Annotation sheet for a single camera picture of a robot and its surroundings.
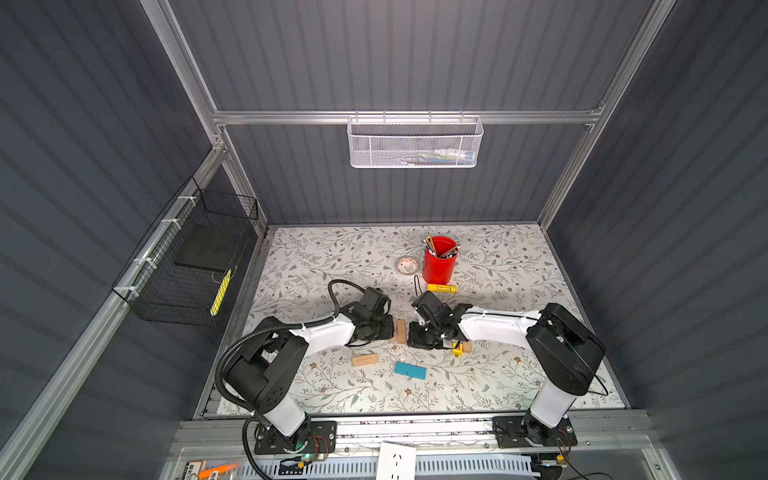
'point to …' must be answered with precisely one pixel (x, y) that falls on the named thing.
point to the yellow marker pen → (442, 288)
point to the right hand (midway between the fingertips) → (409, 345)
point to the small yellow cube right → (455, 351)
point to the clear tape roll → (407, 265)
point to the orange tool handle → (206, 473)
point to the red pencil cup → (439, 259)
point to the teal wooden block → (410, 370)
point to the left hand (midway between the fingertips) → (393, 329)
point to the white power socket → (396, 462)
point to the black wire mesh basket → (179, 271)
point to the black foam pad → (211, 246)
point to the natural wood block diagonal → (401, 331)
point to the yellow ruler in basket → (220, 293)
